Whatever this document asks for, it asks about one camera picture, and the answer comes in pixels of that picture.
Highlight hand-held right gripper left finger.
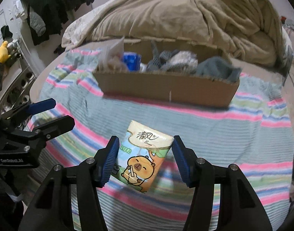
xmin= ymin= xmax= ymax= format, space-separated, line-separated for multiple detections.
xmin=18 ymin=135 xmax=120 ymax=231

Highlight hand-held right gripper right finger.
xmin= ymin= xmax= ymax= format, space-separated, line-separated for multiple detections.
xmin=171 ymin=135 xmax=274 ymax=231

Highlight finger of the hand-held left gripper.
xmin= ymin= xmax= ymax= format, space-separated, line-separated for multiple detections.
xmin=4 ymin=115 xmax=76 ymax=148
xmin=2 ymin=98 xmax=57 ymax=120

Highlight cartoon bear tissue pack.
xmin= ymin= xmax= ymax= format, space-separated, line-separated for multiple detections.
xmin=113 ymin=120 xmax=174 ymax=194

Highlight brown cardboard box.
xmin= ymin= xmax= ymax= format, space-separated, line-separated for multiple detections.
xmin=93 ymin=37 xmax=241 ymax=109

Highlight clear plastic snack bag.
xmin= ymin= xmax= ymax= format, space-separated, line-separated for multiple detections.
xmin=97 ymin=36 xmax=126 ymax=72

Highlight blue tissue pack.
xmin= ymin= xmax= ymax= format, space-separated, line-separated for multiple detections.
xmin=123 ymin=52 xmax=142 ymax=72

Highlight grey sock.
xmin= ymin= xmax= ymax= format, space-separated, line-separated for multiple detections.
xmin=146 ymin=41 xmax=180 ymax=72
xmin=196 ymin=56 xmax=242 ymax=82

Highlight white sock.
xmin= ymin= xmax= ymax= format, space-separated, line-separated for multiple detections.
xmin=166 ymin=50 xmax=198 ymax=72

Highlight grey rack with holes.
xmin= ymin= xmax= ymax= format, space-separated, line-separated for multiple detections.
xmin=0 ymin=60 xmax=38 ymax=116

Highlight striped blanket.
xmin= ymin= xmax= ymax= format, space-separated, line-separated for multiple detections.
xmin=24 ymin=48 xmax=294 ymax=231

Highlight yellow plush toy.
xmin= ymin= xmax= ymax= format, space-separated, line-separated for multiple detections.
xmin=0 ymin=41 xmax=12 ymax=63

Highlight small white plush toy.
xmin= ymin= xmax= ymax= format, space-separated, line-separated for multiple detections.
xmin=8 ymin=38 xmax=20 ymax=54

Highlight white floral quilt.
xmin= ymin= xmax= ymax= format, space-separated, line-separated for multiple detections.
xmin=61 ymin=6 xmax=107 ymax=49

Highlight black hat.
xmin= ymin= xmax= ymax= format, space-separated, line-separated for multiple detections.
xmin=0 ymin=25 xmax=13 ymax=40

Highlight grey padded garment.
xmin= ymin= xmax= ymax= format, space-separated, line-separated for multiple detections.
xmin=29 ymin=11 xmax=47 ymax=37

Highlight hanging black clothes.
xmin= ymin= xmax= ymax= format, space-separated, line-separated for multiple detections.
xmin=19 ymin=0 xmax=97 ymax=46

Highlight beige fleece blanket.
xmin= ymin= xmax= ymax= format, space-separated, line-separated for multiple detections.
xmin=85 ymin=0 xmax=286 ymax=67

